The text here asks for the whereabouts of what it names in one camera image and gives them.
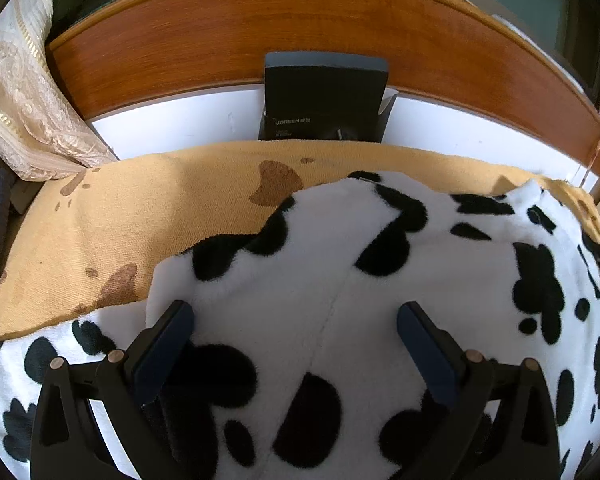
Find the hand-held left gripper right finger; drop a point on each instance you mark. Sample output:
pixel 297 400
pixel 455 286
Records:
pixel 430 355

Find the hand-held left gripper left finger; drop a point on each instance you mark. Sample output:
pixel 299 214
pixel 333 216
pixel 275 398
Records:
pixel 162 355

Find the black cardboard box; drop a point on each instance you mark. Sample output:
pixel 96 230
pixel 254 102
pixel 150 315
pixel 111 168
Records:
pixel 320 95

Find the tan paw print blanket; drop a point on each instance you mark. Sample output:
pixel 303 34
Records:
pixel 130 210

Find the cream lace curtain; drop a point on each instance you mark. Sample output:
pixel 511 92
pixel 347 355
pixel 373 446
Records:
pixel 25 95

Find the cow print fleece garment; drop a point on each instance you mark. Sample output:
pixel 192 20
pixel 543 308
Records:
pixel 300 280

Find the wooden headboard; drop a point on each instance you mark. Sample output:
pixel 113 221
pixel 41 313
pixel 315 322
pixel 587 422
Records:
pixel 180 45

